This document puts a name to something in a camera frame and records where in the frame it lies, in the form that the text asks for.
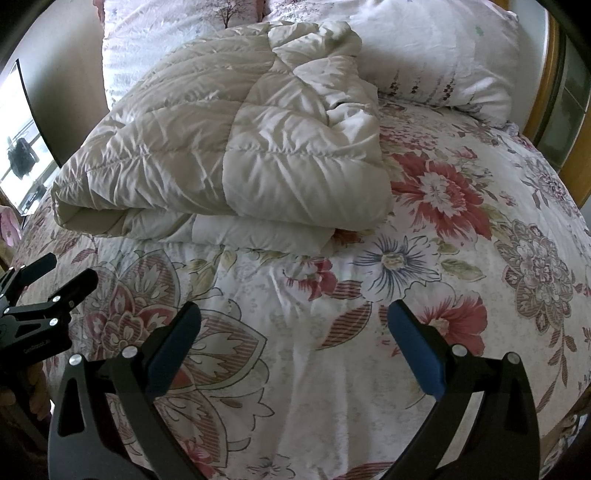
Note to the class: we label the floral bed sheet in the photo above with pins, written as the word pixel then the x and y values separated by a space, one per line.
pixel 369 300

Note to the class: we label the dark hanging garment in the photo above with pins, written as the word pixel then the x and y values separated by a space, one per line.
pixel 21 157

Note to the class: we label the window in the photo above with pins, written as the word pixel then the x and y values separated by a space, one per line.
pixel 23 152

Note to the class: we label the wooden headboard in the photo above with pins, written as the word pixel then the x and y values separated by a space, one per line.
pixel 554 101

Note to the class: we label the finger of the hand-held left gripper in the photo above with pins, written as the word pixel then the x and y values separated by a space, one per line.
pixel 32 272
pixel 69 290

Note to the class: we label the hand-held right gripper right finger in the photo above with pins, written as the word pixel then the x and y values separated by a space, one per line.
pixel 416 351

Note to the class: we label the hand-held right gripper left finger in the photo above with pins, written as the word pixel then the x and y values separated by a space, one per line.
pixel 173 346

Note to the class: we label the pink tree print pillow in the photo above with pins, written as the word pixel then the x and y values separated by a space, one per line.
pixel 152 41

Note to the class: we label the pink cloth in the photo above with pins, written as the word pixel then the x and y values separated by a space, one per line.
pixel 10 230

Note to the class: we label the white flower print pillow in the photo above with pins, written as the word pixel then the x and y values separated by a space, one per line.
pixel 429 55

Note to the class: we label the white quilted down jacket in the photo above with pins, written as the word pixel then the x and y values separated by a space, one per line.
pixel 221 152

